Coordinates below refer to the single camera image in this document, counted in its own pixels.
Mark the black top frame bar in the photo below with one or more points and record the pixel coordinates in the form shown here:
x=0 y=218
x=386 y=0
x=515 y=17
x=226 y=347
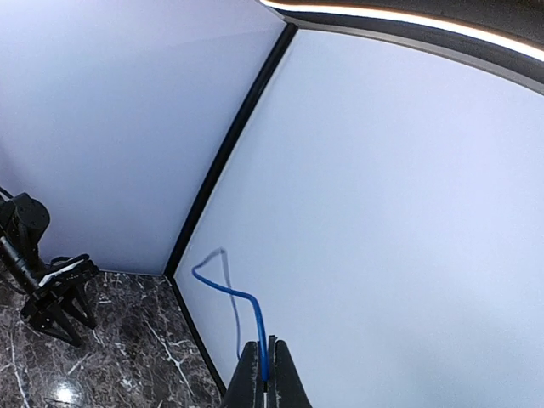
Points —
x=504 y=38

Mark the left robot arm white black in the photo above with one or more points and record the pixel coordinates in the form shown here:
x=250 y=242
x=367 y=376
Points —
x=24 y=221

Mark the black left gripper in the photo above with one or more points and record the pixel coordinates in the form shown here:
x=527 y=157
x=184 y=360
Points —
x=48 y=311

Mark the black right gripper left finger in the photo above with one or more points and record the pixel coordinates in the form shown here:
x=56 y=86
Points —
x=246 y=387

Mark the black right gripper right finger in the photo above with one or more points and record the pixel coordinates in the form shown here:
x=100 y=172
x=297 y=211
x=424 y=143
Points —
x=284 y=386

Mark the black frame post left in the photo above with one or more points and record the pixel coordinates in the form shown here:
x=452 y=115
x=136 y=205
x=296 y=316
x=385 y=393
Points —
x=231 y=138

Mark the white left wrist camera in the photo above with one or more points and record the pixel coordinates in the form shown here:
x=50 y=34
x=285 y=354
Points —
x=79 y=264

